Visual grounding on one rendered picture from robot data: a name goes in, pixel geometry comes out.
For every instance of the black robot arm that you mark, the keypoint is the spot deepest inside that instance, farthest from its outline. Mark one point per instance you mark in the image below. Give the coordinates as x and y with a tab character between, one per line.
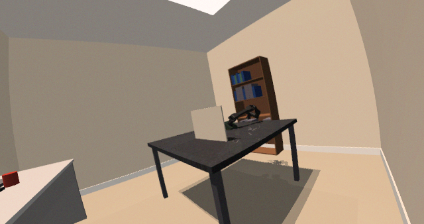
232	118

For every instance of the grey wall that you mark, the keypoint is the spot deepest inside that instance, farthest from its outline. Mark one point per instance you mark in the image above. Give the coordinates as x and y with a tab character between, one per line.
209	124

